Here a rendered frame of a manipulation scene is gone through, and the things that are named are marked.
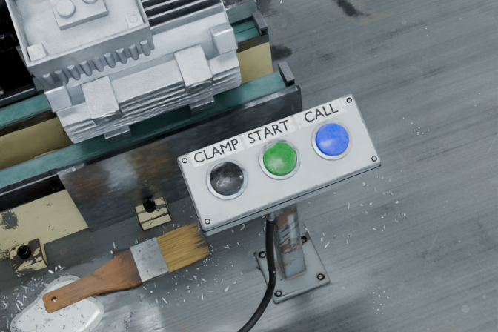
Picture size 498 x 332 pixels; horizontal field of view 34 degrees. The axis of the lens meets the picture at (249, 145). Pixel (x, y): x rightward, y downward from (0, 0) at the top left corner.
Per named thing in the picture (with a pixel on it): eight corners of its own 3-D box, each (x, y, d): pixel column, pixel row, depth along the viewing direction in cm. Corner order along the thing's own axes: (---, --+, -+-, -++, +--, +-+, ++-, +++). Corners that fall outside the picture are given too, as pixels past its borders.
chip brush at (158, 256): (50, 324, 94) (48, 321, 93) (40, 288, 96) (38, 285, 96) (213, 255, 96) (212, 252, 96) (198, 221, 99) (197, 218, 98)
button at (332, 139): (321, 164, 72) (323, 159, 71) (308, 133, 73) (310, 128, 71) (352, 152, 73) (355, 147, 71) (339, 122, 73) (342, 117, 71)
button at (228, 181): (217, 202, 71) (216, 199, 69) (205, 171, 72) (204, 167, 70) (248, 190, 72) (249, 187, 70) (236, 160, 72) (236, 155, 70)
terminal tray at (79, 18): (45, 92, 81) (28, 70, 74) (15, -1, 84) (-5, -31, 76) (157, 53, 83) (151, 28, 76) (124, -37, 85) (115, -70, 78)
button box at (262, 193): (204, 238, 74) (202, 230, 69) (178, 167, 76) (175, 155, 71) (373, 174, 76) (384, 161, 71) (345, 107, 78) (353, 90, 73)
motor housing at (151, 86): (84, 159, 96) (50, 120, 77) (37, 18, 99) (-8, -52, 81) (241, 104, 98) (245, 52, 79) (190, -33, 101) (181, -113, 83)
